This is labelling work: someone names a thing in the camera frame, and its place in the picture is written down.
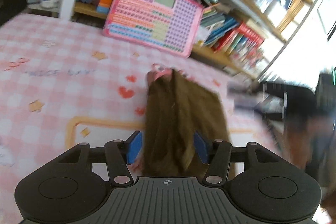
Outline pink checkered tablecloth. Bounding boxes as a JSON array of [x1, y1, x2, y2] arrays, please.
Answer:
[[1, 14, 278, 223]]

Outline dark brown velvet pants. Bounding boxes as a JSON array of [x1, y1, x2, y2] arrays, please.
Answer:
[[142, 70, 230, 178]]

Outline pink learning tablet toy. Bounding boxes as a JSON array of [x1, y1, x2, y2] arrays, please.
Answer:
[[103, 0, 203, 57]]

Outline person's right hand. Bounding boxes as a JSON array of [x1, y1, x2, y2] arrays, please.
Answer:
[[284, 112, 335, 222]]

